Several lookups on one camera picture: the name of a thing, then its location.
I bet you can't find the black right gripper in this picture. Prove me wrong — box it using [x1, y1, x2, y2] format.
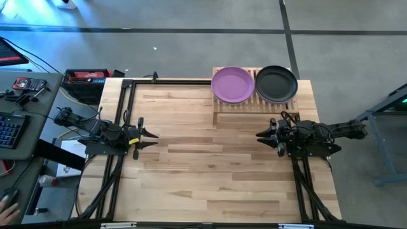
[256, 118, 298, 157]

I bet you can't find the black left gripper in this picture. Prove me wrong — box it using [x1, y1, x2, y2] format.
[125, 116, 160, 160]

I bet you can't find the black plate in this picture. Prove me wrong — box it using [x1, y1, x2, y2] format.
[254, 65, 299, 105]

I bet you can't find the purple plate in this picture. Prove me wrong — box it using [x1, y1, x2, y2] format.
[211, 66, 256, 104]

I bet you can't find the wooden slatted shelf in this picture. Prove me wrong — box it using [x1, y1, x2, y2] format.
[211, 66, 300, 127]

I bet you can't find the white paper sheet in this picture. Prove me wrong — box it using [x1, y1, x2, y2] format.
[56, 139, 87, 178]

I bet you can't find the red and black toolbox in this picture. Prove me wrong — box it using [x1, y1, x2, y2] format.
[61, 67, 114, 96]

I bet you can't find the black beam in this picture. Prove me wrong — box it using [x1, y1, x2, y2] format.
[32, 138, 87, 172]

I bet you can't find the grey metal stand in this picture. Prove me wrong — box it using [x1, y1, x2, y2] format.
[349, 82, 407, 188]

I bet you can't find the grey desk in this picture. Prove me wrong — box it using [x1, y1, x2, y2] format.
[0, 71, 64, 225]

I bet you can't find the clear bottle red cap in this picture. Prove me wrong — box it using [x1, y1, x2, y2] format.
[37, 174, 60, 188]

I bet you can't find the small black clip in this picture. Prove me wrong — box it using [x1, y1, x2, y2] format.
[15, 92, 36, 108]

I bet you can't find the red black handheld device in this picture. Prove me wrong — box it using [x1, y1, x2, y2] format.
[11, 76, 48, 92]

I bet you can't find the black keyboard blue backlight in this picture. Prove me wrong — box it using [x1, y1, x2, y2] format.
[0, 111, 32, 150]

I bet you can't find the black computer mouse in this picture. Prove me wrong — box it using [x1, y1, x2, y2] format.
[0, 187, 19, 207]

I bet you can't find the person's hand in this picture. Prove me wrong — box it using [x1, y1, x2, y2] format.
[0, 202, 20, 226]

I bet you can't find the monitor with red screen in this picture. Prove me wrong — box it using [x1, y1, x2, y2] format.
[0, 36, 30, 67]

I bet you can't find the yellow cable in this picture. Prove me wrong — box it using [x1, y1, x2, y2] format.
[56, 88, 97, 140]

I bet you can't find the black aluminium table frame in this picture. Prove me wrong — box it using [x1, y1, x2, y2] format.
[71, 78, 344, 229]

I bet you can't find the white bracket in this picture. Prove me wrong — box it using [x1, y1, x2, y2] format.
[278, 223, 315, 229]
[100, 222, 137, 229]

